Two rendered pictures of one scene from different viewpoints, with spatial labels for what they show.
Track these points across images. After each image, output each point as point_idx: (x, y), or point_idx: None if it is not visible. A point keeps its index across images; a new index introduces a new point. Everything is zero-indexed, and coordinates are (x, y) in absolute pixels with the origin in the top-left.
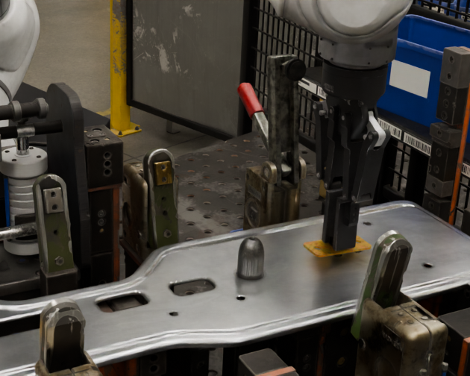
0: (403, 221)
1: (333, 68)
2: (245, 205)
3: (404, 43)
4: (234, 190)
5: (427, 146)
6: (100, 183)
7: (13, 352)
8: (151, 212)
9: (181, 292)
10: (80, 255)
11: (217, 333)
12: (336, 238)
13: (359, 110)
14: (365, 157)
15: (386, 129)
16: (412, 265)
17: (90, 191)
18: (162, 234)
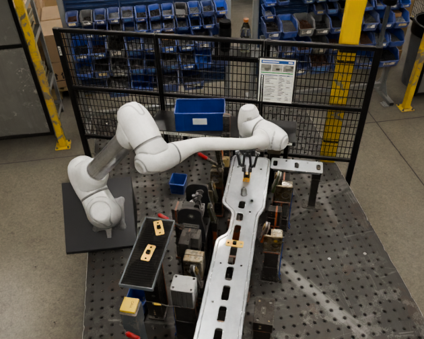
0: (241, 161)
1: None
2: (211, 179)
3: (196, 114)
4: (127, 168)
5: (216, 136)
6: None
7: (246, 239)
8: (214, 196)
9: (169, 206)
10: None
11: (260, 209)
12: (249, 175)
13: (253, 151)
14: (256, 159)
15: (258, 151)
16: (259, 171)
17: None
18: (217, 198)
